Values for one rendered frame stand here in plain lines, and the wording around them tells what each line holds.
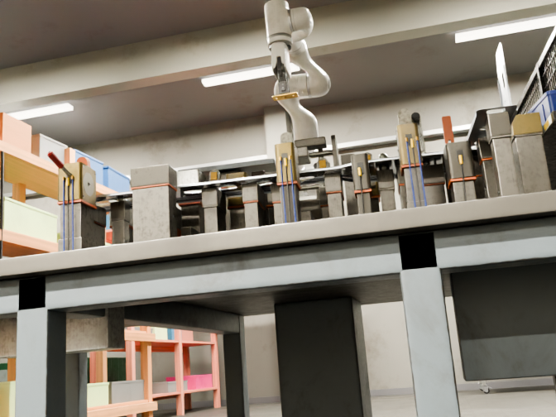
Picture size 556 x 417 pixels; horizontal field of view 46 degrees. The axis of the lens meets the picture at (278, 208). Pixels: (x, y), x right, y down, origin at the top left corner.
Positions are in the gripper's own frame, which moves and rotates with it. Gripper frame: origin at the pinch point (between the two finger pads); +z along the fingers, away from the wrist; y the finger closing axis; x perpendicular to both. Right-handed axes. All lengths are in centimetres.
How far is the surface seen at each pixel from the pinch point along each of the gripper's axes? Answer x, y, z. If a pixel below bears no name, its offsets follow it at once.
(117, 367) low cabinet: -343, -586, 68
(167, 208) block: -34, 23, 41
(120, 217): -57, 6, 37
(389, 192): 29.6, 1.4, 40.1
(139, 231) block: -43, 23, 47
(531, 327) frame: 57, 43, 85
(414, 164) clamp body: 38, 24, 39
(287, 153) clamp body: 2.9, 22.5, 30.0
